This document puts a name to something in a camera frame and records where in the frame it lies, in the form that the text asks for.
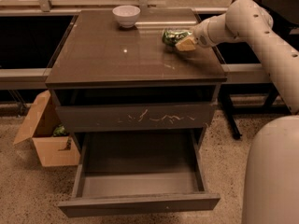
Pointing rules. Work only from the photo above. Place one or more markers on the black side table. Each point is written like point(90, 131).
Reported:
point(249, 78)

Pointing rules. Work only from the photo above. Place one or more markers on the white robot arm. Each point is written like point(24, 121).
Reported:
point(271, 188)

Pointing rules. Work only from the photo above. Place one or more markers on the white ceramic bowl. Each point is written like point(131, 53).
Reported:
point(126, 16)

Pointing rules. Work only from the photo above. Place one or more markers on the grey drawer cabinet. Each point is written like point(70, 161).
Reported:
point(103, 64)

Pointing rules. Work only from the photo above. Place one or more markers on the open grey middle drawer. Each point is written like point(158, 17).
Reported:
point(139, 172)

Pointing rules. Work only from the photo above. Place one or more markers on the green bag in box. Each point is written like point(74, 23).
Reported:
point(60, 131)

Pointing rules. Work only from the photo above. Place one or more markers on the brown cardboard box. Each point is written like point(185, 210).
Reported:
point(38, 126)

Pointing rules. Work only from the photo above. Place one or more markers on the green can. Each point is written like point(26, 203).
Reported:
point(171, 37)

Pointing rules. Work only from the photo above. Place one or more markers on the closed grey top drawer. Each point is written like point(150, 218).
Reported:
point(105, 118)

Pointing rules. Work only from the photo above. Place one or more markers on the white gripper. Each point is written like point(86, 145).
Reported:
point(202, 36)

